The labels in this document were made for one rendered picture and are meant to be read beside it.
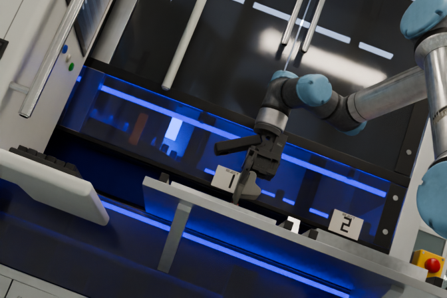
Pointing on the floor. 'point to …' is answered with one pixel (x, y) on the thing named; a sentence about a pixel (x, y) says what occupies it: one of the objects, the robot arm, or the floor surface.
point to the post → (408, 241)
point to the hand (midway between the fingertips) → (233, 200)
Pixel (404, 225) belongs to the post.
